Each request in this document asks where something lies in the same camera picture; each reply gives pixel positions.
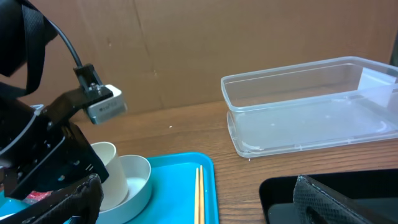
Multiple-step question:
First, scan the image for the wooden chopstick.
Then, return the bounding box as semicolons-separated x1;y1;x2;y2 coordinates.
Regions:
199;165;205;224
194;168;200;224

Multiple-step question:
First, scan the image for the left wooden chopstick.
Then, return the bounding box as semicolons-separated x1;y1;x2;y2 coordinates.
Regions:
194;168;200;224

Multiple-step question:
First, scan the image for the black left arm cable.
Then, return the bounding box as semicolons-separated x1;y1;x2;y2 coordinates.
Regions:
46;19;84;69

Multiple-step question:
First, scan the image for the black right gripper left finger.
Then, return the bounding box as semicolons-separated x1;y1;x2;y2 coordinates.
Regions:
1;174;104;224

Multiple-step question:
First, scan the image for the grey shallow bowl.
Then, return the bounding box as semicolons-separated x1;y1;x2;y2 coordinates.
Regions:
96;155;152;224

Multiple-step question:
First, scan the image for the clear plastic bin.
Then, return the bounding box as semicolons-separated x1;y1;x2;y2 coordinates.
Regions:
221;57;397;158

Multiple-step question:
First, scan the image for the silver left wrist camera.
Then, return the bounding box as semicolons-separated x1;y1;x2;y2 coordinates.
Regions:
85;84;127;124

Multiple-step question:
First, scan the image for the red foil snack wrapper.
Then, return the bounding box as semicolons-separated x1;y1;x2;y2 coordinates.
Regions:
25;191;52;202

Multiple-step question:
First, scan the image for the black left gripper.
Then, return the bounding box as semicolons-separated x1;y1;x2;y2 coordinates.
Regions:
1;64;113;200

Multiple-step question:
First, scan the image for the black plastic tray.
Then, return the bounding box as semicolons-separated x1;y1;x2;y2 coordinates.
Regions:
259;169;397;223

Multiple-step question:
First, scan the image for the white paper cup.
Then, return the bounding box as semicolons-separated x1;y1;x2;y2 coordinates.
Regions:
91;142;129;211

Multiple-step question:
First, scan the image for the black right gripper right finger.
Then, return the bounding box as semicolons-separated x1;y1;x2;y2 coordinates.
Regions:
293;175;397;224

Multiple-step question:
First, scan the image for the teal plastic tray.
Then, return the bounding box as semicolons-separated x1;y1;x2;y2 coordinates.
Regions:
0;151;220;224

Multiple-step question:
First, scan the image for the grey plastic dish rack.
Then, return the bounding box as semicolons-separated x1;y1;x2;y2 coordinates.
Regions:
30;104;44;110

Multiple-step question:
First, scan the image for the right wooden chopstick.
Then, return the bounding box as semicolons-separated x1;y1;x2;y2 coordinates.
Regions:
199;165;205;224

